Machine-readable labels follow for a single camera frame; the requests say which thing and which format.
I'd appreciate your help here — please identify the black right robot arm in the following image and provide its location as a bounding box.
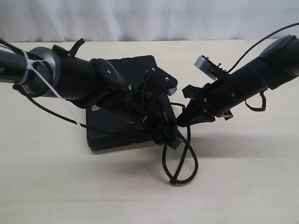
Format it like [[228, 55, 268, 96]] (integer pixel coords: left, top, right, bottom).
[[177, 35, 299, 127]]

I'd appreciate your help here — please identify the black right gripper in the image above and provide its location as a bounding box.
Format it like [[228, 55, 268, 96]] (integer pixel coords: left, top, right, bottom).
[[177, 84, 233, 127]]

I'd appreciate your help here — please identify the black plastic carry case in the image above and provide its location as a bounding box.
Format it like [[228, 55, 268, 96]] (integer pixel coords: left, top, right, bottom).
[[85, 55, 183, 154]]

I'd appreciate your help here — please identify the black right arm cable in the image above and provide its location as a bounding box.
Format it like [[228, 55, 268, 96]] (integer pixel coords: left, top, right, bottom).
[[228, 22, 299, 112]]

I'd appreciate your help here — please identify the white cable tie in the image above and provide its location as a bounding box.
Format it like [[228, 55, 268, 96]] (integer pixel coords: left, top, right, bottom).
[[0, 40, 91, 127]]

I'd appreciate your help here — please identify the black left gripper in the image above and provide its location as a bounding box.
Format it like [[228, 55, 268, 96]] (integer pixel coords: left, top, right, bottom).
[[109, 74, 182, 150]]

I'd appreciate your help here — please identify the black braided rope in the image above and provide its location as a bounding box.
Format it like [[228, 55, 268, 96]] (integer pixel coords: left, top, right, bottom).
[[161, 101, 199, 186]]

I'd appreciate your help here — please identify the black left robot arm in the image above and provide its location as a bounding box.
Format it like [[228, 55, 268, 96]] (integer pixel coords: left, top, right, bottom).
[[0, 39, 181, 149]]

